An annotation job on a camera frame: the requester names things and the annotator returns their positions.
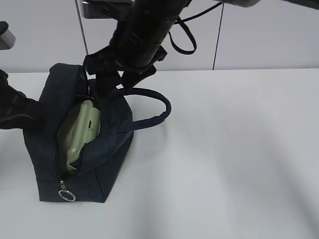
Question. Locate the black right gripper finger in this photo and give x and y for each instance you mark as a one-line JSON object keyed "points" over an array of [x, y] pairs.
{"points": [[131, 79], [106, 82]]}

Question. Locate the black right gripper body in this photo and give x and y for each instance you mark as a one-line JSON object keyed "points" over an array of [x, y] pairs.
{"points": [[131, 58]]}

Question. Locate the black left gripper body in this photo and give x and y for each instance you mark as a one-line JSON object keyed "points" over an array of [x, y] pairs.
{"points": [[18, 111]]}

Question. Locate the dark blue fabric lunch bag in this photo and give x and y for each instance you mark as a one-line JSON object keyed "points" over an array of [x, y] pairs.
{"points": [[100, 160]]}

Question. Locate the green lidded glass food container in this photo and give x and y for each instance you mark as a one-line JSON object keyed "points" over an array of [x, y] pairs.
{"points": [[81, 126]]}

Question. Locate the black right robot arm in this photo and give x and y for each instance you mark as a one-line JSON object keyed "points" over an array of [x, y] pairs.
{"points": [[136, 44]]}

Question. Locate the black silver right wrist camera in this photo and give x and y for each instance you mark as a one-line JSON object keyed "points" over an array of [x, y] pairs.
{"points": [[104, 9]]}

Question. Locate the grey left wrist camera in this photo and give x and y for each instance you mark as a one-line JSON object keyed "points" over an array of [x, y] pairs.
{"points": [[7, 39]]}

